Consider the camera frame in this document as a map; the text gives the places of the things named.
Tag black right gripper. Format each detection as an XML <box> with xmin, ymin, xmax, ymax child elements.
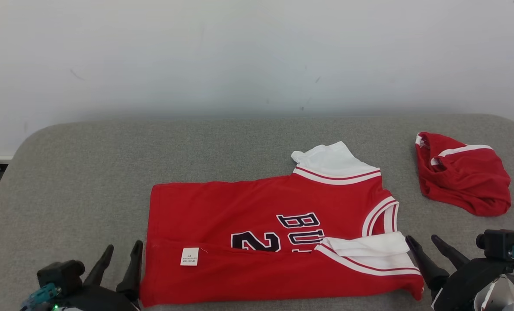
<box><xmin>405</xmin><ymin>234</ymin><xmax>514</xmax><ymax>311</ymax></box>

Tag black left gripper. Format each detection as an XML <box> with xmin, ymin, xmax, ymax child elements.
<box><xmin>44</xmin><ymin>240</ymin><xmax>144</xmax><ymax>311</ymax></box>

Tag red basketball shorts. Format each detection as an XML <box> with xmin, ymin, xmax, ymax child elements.
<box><xmin>415</xmin><ymin>131</ymin><xmax>512</xmax><ymax>217</ymax></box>

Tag red white basketball jersey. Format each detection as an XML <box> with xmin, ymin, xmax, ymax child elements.
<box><xmin>140</xmin><ymin>141</ymin><xmax>425</xmax><ymax>308</ymax></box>

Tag grey fabric sofa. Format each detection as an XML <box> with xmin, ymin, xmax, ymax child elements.
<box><xmin>0</xmin><ymin>113</ymin><xmax>514</xmax><ymax>311</ymax></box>

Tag teal left camera connector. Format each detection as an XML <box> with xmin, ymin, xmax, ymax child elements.
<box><xmin>21</xmin><ymin>282</ymin><xmax>63</xmax><ymax>310</ymax></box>

